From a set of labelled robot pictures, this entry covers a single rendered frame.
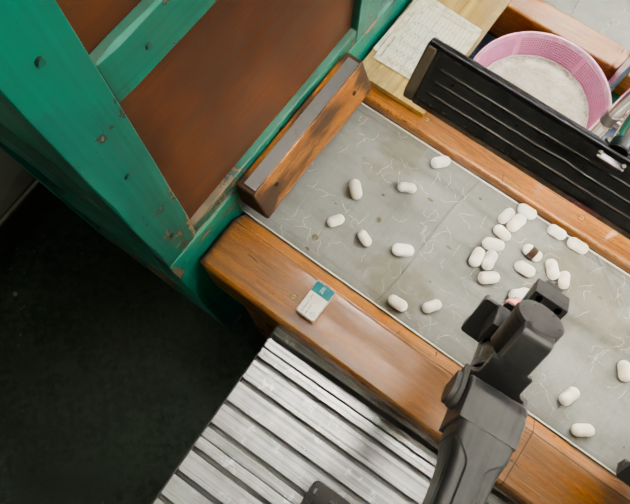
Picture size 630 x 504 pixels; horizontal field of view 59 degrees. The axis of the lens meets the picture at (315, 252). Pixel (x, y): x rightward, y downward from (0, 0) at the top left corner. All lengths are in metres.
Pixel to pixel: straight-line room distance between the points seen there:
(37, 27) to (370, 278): 0.66
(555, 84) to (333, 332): 0.64
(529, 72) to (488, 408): 0.73
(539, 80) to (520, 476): 0.71
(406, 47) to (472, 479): 0.76
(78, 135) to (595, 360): 0.84
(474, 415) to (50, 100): 0.49
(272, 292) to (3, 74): 0.58
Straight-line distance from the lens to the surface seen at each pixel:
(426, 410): 0.91
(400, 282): 0.95
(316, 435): 1.00
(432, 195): 1.01
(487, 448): 0.62
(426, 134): 1.03
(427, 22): 1.14
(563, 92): 1.20
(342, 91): 0.95
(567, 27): 1.23
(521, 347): 0.65
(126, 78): 0.53
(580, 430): 0.99
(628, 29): 1.32
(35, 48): 0.44
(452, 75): 0.69
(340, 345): 0.90
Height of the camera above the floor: 1.65
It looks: 74 degrees down
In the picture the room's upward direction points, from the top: 3 degrees clockwise
